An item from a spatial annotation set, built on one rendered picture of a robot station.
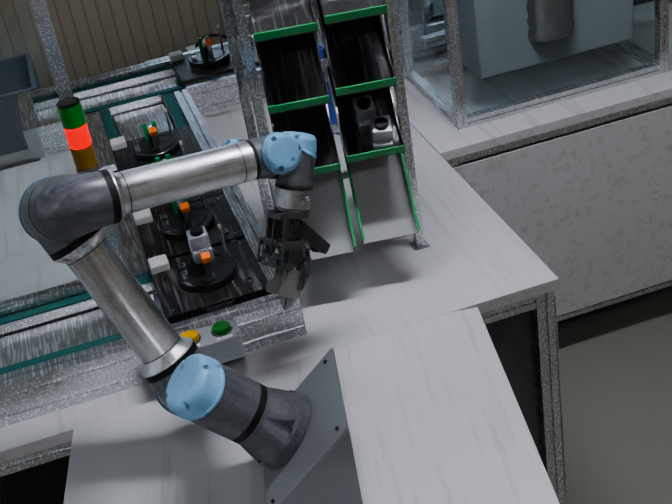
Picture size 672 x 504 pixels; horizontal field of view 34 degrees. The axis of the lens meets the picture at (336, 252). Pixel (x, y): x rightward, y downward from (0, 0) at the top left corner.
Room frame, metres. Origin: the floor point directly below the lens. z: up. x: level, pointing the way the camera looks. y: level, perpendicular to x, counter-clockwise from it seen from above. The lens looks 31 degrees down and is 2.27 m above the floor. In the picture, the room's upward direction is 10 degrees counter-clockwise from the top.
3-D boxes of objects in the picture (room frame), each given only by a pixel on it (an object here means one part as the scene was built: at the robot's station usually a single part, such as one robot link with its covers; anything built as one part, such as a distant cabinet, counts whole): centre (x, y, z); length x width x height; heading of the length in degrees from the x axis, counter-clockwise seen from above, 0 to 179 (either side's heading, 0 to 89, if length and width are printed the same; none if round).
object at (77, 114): (2.21, 0.51, 1.38); 0.05 x 0.05 x 0.05
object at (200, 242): (2.14, 0.30, 1.06); 0.08 x 0.04 x 0.07; 12
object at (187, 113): (2.61, 0.40, 0.91); 1.24 x 0.33 x 0.10; 12
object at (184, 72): (3.50, 0.31, 1.01); 0.24 x 0.24 x 0.13; 12
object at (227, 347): (1.91, 0.34, 0.93); 0.21 x 0.07 x 0.06; 102
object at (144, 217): (2.38, 0.35, 1.01); 0.24 x 0.24 x 0.13; 12
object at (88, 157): (2.21, 0.51, 1.28); 0.05 x 0.05 x 0.05
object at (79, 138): (2.21, 0.51, 1.33); 0.05 x 0.05 x 0.05
